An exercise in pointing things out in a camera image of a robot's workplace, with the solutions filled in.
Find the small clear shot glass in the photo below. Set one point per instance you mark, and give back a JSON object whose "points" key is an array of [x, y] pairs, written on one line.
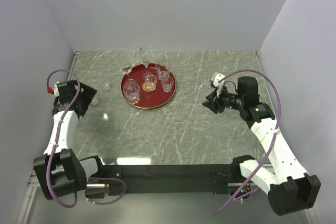
{"points": [[167, 84], [106, 86], [151, 82], [95, 101], [208, 84]]}

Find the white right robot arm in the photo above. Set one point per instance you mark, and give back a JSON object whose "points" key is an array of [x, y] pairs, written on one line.
{"points": [[289, 187]]}

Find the red round lacquer tray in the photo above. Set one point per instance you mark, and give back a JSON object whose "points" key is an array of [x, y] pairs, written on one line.
{"points": [[148, 100]]}

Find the tall clear champagne flute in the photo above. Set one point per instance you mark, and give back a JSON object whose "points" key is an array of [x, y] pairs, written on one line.
{"points": [[145, 55]]}

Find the clear stemmed wine glass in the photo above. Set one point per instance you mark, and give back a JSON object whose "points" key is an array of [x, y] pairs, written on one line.
{"points": [[127, 69]]}

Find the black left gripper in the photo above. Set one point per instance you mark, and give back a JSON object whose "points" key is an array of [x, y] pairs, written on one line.
{"points": [[87, 93]]}

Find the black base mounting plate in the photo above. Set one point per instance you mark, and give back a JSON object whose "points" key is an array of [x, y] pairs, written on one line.
{"points": [[152, 179]]}

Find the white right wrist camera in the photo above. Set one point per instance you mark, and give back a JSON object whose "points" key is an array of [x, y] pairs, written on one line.
{"points": [[217, 83]]}

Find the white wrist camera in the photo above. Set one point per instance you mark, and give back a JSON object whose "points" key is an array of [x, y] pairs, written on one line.
{"points": [[59, 89], [217, 83]]}

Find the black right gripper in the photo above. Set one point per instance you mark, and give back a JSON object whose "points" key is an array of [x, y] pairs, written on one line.
{"points": [[213, 100]]}

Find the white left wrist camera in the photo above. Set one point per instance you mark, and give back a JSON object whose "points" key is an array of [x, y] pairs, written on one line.
{"points": [[59, 89]]}

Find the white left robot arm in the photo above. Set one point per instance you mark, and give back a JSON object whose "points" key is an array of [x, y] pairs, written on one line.
{"points": [[68, 174]]}

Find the clear faceted tumbler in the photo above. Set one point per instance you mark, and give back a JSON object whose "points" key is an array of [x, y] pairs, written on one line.
{"points": [[163, 70], [131, 90]]}

